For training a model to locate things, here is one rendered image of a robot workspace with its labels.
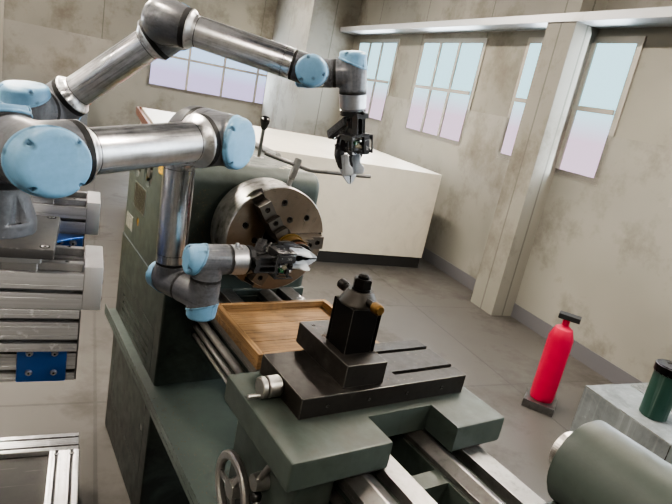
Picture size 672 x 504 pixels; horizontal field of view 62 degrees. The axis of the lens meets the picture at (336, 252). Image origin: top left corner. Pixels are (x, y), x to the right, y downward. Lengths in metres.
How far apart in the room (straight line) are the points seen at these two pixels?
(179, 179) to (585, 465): 1.02
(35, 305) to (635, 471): 1.02
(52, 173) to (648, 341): 3.76
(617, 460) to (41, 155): 0.94
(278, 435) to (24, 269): 0.55
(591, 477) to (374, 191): 4.53
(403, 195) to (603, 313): 2.09
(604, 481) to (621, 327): 3.49
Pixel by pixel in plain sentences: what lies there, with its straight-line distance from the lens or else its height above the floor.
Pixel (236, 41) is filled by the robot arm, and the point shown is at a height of 1.59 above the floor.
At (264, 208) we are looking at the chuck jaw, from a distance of 1.55.
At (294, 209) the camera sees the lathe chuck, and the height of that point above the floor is 1.17.
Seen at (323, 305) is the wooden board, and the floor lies 0.89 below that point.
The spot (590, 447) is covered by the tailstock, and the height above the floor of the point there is 1.13.
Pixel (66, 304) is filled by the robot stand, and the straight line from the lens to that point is 1.19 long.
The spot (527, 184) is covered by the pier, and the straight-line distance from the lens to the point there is 4.70.
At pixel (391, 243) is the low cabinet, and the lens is 5.47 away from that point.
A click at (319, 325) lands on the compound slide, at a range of 1.27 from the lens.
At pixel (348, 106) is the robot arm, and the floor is 1.49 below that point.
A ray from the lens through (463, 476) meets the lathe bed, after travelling 1.21.
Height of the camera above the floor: 1.52
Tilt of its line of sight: 16 degrees down
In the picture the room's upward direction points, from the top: 11 degrees clockwise
